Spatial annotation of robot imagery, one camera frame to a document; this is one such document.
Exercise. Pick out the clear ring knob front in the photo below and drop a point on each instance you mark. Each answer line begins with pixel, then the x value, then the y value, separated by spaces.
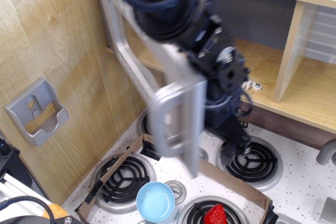
pixel 178 189

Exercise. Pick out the red toy strawberry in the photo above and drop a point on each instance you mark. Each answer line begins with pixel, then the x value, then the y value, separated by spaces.
pixel 216 215

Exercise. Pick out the grey wall holder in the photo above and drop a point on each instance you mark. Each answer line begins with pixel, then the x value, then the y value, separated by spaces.
pixel 30 104

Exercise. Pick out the hanging metal spatula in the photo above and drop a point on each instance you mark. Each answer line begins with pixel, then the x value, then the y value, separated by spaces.
pixel 243 121

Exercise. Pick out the wooden shelf unit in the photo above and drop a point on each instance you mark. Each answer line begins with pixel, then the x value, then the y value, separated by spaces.
pixel 293 86

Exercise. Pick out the black burner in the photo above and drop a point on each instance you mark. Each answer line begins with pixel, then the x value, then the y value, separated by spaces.
pixel 143 124
pixel 261 168
pixel 118 195
pixel 195 211

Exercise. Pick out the back right black burner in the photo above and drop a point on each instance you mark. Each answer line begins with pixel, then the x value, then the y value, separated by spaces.
pixel 261 168

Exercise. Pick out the grey toy microwave door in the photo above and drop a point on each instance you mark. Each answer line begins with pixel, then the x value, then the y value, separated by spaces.
pixel 176 111

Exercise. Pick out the clear ring knob back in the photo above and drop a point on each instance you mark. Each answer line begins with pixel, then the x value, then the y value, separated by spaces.
pixel 202 154

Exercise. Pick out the front right black burner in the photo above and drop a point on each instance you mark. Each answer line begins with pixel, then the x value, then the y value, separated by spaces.
pixel 195 211

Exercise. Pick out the front left black burner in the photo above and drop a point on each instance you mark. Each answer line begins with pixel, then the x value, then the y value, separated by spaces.
pixel 118 195

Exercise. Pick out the back left black burner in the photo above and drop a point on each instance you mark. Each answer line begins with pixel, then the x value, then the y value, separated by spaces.
pixel 143 124

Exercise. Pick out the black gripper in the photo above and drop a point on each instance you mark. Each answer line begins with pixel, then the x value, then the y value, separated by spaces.
pixel 222 119

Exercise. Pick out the light blue bowl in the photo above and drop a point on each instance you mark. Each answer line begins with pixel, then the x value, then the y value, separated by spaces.
pixel 155 201

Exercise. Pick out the clear ring knob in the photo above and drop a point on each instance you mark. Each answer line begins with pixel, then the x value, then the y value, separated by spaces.
pixel 178 189
pixel 202 154

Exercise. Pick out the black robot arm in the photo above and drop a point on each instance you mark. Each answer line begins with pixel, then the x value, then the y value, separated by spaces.
pixel 203 69

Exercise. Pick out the brown cardboard tray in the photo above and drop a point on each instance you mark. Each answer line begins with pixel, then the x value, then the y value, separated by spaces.
pixel 207 169

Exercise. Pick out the grey faucet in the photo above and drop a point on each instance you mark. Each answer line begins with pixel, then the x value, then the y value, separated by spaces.
pixel 327 153

